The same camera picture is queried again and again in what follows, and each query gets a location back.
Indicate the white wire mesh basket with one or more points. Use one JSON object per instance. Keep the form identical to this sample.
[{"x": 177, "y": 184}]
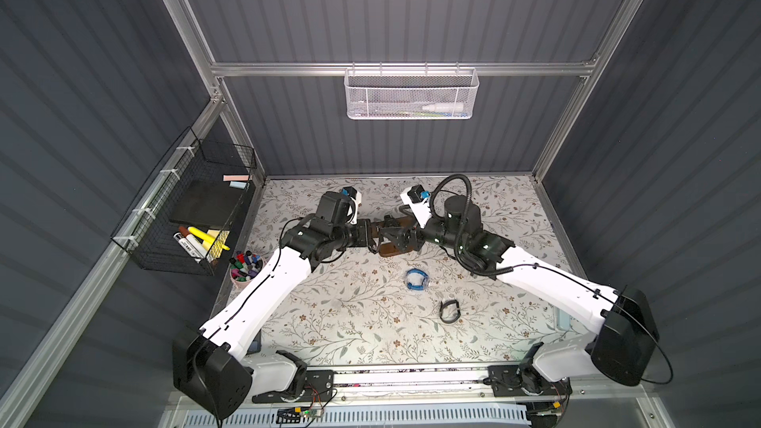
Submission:
[{"x": 399, "y": 94}]

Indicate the white marker in basket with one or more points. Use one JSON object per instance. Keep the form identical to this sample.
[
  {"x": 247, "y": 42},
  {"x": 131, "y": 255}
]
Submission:
[{"x": 183, "y": 242}]

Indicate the black wire wall basket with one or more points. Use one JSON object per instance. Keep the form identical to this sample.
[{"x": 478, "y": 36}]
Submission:
[{"x": 145, "y": 233}]

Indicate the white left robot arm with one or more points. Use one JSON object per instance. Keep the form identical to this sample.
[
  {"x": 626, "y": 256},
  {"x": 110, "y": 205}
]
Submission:
[{"x": 304, "y": 245}]

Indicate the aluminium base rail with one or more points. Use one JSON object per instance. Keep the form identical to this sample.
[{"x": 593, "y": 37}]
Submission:
[{"x": 410, "y": 383}]

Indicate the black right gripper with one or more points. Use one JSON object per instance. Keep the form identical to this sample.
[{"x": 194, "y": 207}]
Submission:
[{"x": 414, "y": 237}]

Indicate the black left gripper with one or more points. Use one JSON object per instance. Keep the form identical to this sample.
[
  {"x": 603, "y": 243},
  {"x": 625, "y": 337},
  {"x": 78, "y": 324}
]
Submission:
[{"x": 369, "y": 235}]

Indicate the pink cup with markers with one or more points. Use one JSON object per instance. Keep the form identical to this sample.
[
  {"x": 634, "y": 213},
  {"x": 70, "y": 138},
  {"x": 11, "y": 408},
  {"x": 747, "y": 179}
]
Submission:
[{"x": 244, "y": 267}]

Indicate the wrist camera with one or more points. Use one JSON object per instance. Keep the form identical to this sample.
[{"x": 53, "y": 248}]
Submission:
[
  {"x": 355, "y": 197},
  {"x": 417, "y": 198}
]

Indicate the black slim band watch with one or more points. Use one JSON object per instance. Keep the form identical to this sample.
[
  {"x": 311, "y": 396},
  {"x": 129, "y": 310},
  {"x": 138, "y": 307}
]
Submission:
[{"x": 450, "y": 311}]

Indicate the black notebook in basket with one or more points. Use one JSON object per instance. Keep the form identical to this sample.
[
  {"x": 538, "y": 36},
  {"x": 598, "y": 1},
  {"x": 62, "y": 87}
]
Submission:
[{"x": 207, "y": 204}]

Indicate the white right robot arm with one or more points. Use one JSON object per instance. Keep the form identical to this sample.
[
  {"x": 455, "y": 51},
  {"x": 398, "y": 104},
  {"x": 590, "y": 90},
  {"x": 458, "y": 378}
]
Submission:
[{"x": 621, "y": 336}]

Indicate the wooden T-bar watch stand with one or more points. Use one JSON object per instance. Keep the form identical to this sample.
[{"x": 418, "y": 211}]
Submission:
[{"x": 385, "y": 248}]

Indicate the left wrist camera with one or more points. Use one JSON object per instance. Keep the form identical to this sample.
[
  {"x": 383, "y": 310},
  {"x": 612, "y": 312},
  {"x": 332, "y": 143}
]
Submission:
[{"x": 355, "y": 197}]

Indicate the yellow highlighter marker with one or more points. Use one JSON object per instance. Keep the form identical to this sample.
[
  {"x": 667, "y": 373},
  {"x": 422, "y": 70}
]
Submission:
[{"x": 212, "y": 240}]

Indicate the white tube in basket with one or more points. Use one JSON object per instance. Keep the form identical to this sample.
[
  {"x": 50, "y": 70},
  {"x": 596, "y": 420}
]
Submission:
[{"x": 455, "y": 108}]

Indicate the blue white wrist watch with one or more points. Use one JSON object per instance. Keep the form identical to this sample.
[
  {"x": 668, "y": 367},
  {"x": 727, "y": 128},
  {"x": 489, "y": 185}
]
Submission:
[{"x": 416, "y": 280}]

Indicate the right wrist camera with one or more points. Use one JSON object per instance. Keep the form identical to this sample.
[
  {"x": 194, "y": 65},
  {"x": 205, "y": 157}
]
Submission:
[{"x": 417, "y": 198}]

